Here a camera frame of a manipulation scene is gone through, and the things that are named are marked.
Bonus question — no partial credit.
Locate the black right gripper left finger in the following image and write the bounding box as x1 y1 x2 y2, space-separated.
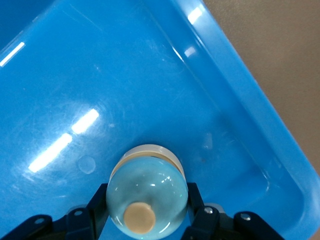
65 183 111 240

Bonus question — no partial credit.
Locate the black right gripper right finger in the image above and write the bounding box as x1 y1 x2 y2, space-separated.
180 182 222 240

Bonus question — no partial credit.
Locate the blue dome call bell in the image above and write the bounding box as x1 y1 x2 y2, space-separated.
106 143 189 237

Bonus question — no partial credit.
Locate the blue plastic tray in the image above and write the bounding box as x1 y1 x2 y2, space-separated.
0 0 320 240

